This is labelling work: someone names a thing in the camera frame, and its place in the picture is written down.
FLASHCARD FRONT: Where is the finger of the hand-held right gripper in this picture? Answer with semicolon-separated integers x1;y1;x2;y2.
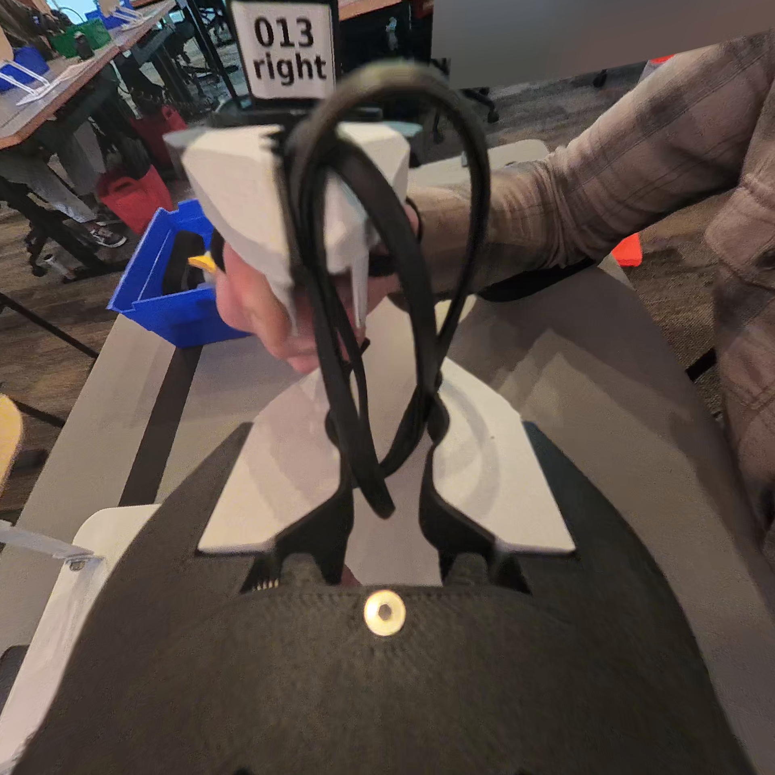
321;119;415;277
180;125;300;330

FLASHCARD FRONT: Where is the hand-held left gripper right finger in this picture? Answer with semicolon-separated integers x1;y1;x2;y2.
421;367;576;580

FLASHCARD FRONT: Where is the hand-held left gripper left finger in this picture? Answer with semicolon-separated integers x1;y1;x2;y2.
200;367;354;582

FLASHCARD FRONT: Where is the thick black cable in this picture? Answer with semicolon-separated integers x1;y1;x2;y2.
276;61;494;519

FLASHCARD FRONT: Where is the blue plastic bin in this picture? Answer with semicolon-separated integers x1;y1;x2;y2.
107;200;255;350

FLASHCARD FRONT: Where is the person's right forearm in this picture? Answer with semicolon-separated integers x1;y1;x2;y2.
406;34;775;301

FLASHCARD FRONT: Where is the person's right hand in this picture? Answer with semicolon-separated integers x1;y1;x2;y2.
215;194;427;371

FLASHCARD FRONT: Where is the wooden desk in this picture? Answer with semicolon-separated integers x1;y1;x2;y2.
0;0;170;273

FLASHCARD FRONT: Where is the white rounded pad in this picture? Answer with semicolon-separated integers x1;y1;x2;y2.
0;503;161;758

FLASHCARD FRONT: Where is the person's plaid shirt torso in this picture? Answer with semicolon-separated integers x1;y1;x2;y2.
697;170;775;570

